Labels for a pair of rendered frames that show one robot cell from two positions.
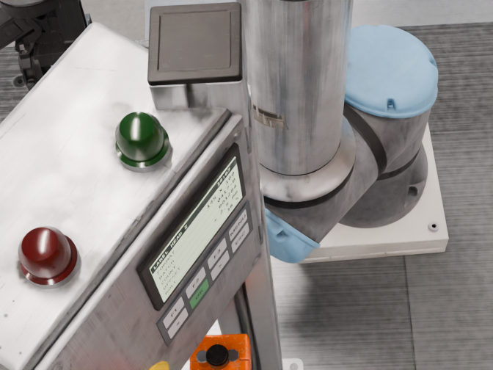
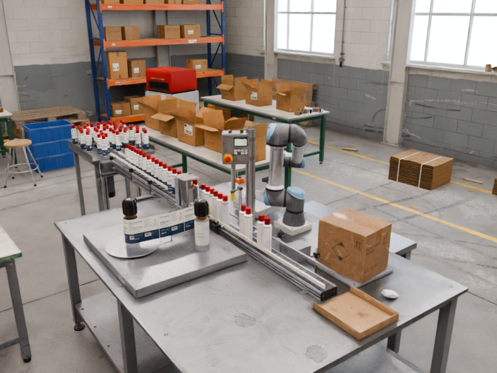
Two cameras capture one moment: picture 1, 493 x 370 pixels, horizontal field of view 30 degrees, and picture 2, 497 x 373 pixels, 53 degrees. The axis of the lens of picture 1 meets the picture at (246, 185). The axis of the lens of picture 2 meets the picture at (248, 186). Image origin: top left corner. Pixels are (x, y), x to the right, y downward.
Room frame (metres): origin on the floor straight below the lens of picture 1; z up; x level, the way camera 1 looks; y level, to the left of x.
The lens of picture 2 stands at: (-1.71, -2.14, 2.18)
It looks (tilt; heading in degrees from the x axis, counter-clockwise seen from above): 20 degrees down; 48
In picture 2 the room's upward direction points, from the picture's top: straight up
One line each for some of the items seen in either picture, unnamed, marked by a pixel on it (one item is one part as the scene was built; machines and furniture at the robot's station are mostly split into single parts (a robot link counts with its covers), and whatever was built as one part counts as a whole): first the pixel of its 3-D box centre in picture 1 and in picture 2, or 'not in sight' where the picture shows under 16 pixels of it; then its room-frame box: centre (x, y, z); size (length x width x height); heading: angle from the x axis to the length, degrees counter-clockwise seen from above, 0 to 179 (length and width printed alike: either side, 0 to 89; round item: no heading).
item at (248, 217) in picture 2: not in sight; (248, 223); (0.10, -0.15, 0.98); 0.05 x 0.05 x 0.20
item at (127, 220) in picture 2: not in sight; (131, 222); (-0.46, 0.23, 1.04); 0.09 x 0.09 x 0.29
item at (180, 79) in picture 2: not in sight; (172, 104); (3.09, 5.09, 0.61); 0.70 x 0.60 x 1.22; 97
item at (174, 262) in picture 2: not in sight; (161, 246); (-0.31, 0.16, 0.86); 0.80 x 0.67 x 0.05; 83
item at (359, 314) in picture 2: not in sight; (354, 310); (0.00, -1.00, 0.85); 0.30 x 0.26 x 0.04; 83
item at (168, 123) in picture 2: not in sight; (174, 118); (1.51, 2.69, 0.97); 0.44 x 0.38 x 0.37; 1
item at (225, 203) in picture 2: not in sight; (225, 210); (0.13, 0.10, 0.98); 0.05 x 0.05 x 0.20
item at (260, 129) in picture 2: not in sight; (245, 140); (1.46, 1.38, 0.97); 0.51 x 0.39 x 0.37; 1
